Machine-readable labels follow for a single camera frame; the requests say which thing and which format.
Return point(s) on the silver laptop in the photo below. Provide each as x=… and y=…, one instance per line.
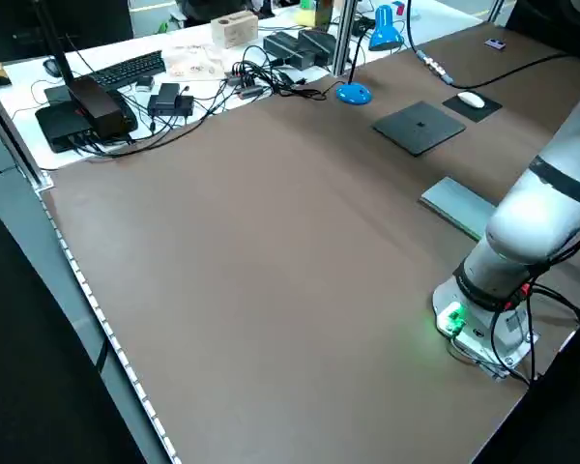
x=418, y=126

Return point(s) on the white computer mouse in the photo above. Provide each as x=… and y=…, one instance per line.
x=471, y=99

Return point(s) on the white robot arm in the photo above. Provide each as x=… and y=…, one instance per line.
x=527, y=227

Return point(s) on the blue desk lamp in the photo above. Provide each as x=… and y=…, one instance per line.
x=384, y=34

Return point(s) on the black mouse pad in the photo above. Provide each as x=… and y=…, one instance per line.
x=488, y=110

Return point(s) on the black computer mouse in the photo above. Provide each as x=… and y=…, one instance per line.
x=51, y=67

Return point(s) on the grey usb hub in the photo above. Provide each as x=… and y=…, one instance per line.
x=244, y=79

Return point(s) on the flat silver box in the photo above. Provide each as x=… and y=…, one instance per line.
x=456, y=205

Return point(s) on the black power adapter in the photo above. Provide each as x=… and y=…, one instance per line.
x=170, y=100

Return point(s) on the grey power brick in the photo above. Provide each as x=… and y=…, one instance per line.
x=287, y=48
x=321, y=43

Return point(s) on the engraved wooden sheet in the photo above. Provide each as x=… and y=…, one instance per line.
x=193, y=60

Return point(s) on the wooden box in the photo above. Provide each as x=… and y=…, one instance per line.
x=234, y=30

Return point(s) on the black keyboard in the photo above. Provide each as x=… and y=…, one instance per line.
x=128, y=70

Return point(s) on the black router box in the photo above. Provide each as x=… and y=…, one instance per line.
x=63, y=125

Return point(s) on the lilac box with black discs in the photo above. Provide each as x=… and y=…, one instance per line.
x=495, y=43

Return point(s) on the black antenna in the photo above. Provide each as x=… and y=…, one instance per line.
x=58, y=53

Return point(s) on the aluminium frame post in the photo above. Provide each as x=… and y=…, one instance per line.
x=344, y=34

